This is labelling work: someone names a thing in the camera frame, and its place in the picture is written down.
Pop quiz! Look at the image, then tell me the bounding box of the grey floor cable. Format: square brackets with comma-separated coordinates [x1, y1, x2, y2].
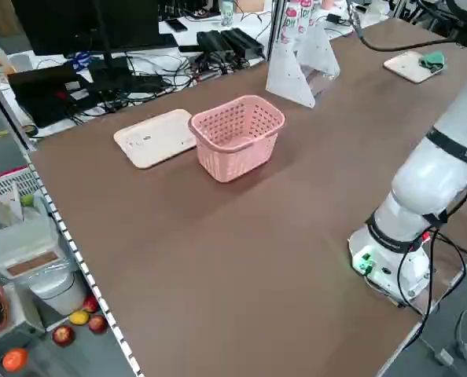
[417, 309, 467, 377]

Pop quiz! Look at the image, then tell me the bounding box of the orange fruit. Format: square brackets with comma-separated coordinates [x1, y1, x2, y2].
[2, 347, 30, 372]

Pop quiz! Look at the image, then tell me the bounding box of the yellow fruit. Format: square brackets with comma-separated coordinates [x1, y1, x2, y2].
[68, 309, 90, 326]

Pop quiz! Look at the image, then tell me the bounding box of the white lattice crate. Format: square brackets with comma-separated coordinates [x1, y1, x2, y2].
[0, 165, 42, 232]

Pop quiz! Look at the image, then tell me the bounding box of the cream plastic tray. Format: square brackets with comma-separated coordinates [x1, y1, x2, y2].
[383, 49, 447, 85]
[113, 108, 198, 170]

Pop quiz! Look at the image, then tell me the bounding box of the aluminium frame post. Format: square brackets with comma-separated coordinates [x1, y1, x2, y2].
[268, 0, 288, 60]
[0, 68, 39, 152]

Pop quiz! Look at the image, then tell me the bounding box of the black base cable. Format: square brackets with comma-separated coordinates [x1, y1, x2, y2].
[397, 227, 467, 317]

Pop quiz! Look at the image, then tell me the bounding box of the black keyboard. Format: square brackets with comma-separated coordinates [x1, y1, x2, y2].
[121, 33, 178, 51]

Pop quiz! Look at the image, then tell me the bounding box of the blue white packet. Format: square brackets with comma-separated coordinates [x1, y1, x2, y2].
[65, 50, 92, 72]

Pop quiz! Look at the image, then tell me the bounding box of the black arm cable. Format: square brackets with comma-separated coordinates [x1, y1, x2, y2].
[345, 0, 461, 53]

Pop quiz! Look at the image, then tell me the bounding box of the pink plastic basket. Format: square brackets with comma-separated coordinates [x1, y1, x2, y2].
[189, 94, 287, 184]

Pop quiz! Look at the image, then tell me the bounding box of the green cloth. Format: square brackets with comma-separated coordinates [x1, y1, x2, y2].
[418, 50, 447, 72]

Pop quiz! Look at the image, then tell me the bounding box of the black power adapter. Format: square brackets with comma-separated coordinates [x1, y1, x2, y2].
[220, 27, 266, 58]
[197, 30, 234, 56]

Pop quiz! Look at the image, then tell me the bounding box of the brown cardboard box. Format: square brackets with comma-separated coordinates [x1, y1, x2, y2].
[237, 0, 267, 13]

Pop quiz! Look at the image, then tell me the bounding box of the white lidded storage bin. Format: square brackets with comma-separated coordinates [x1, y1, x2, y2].
[0, 214, 61, 280]

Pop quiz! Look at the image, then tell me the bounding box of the patterned drink can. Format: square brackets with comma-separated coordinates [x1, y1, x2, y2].
[220, 0, 235, 27]

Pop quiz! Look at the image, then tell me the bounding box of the black laptop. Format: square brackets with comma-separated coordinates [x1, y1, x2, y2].
[7, 64, 99, 129]

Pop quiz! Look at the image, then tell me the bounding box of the white round bucket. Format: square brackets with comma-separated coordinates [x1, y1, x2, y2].
[28, 269, 90, 317]

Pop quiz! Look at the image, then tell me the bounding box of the white paper cup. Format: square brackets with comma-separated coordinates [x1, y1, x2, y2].
[9, 53, 32, 74]

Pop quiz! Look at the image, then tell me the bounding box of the black computer monitor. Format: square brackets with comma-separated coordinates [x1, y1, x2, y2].
[12, 0, 160, 79]

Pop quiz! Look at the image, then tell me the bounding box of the clear acrylic shelf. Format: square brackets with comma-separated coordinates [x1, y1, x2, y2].
[265, 21, 341, 109]

